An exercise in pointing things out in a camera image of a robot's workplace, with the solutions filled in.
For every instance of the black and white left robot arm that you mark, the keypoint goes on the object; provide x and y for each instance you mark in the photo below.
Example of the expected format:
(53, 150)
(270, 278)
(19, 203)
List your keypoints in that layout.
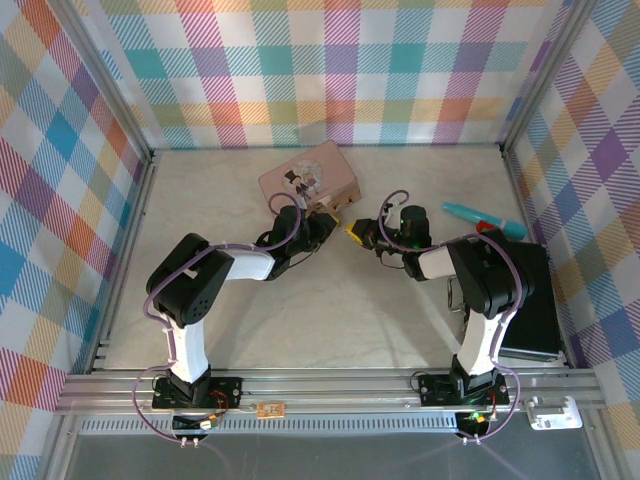
(195, 285)

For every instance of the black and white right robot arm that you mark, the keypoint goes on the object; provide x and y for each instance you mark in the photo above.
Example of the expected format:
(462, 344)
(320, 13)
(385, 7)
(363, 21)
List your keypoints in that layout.
(485, 280)

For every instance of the red and green toy block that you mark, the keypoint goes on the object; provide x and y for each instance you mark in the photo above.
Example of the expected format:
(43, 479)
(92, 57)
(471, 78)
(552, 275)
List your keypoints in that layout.
(484, 226)

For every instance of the teal marker pen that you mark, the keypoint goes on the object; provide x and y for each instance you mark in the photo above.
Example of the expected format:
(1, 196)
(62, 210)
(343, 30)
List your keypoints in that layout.
(500, 222)

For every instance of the small orange circuit board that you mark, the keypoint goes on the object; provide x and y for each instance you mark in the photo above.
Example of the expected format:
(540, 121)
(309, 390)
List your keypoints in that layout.
(270, 410)

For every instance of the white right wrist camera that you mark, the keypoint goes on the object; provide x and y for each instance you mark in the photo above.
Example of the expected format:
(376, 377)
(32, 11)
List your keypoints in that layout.
(392, 207)

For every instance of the aluminium frame side rail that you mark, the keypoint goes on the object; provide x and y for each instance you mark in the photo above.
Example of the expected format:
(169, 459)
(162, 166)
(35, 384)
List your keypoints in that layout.
(520, 195)
(135, 225)

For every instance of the aluminium frame cross rail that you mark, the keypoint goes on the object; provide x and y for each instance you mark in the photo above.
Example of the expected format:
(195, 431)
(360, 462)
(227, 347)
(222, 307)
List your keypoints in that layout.
(325, 387)

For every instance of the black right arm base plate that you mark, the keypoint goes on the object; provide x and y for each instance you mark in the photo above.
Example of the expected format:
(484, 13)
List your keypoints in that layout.
(435, 390)

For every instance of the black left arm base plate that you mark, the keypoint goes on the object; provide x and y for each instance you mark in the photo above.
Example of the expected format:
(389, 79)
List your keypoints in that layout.
(225, 390)

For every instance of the aluminium frame corner post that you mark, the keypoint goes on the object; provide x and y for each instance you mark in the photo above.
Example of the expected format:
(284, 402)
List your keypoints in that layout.
(545, 75)
(107, 85)

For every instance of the white plastic bracket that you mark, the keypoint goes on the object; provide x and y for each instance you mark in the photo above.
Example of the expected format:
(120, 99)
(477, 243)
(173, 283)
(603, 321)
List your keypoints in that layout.
(555, 412)

